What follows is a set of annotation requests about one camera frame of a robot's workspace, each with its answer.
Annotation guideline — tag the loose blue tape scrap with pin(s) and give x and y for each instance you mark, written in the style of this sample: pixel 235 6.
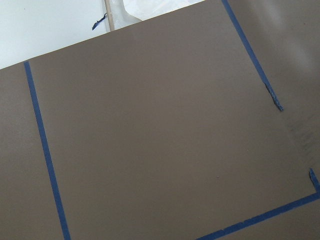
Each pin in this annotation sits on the loose blue tape scrap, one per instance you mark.
pixel 99 21

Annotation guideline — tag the beige table leg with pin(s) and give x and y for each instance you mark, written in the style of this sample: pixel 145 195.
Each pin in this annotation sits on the beige table leg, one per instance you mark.
pixel 109 15

